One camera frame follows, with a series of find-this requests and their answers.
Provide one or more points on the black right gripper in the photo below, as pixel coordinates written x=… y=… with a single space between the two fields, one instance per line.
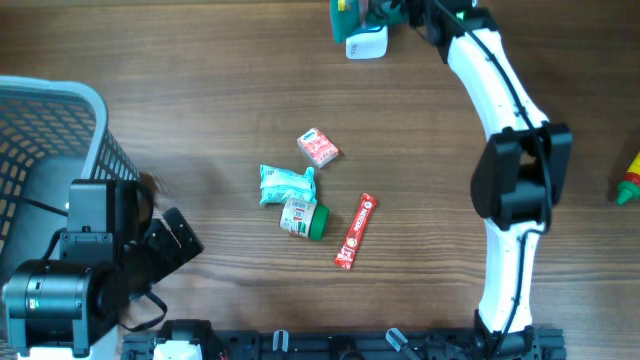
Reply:
x=414 y=18

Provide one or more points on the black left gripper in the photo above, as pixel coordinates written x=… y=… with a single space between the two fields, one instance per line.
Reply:
x=171 y=253

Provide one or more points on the green gloves packet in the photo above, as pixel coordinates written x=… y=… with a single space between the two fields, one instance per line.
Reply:
x=352 y=17

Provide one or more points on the mint green wipes packet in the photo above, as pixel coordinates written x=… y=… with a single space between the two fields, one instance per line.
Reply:
x=277 y=185

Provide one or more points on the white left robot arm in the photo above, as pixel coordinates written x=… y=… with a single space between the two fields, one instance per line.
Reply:
x=109 y=255

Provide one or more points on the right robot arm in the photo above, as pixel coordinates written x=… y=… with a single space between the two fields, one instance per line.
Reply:
x=516 y=183

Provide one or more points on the white barcode scanner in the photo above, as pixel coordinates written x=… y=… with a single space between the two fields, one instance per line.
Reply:
x=370 y=43

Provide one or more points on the jar with green lid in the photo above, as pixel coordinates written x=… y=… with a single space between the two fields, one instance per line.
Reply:
x=304 y=219

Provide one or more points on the grey plastic basket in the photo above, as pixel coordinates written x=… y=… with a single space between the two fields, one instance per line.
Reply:
x=52 y=132

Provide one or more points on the red tissue pack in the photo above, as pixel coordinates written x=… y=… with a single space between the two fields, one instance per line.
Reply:
x=318 y=147

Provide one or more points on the red coffee stick sachet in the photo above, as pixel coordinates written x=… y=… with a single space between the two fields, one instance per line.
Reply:
x=346 y=255

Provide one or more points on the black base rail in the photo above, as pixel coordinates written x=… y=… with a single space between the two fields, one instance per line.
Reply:
x=196 y=339

